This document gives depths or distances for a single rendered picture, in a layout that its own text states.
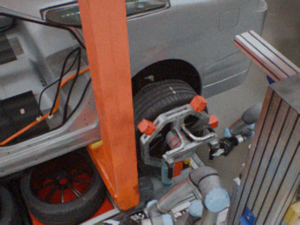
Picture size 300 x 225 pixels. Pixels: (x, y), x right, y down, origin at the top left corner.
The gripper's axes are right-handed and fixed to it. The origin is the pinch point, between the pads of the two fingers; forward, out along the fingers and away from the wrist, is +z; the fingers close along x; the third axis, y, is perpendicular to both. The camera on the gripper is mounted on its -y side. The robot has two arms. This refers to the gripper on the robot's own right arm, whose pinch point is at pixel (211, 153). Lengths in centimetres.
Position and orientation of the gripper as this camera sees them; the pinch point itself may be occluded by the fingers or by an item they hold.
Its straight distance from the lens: 278.5
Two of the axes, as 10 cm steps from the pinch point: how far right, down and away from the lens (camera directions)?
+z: -8.9, 3.6, -2.9
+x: 4.6, 6.7, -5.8
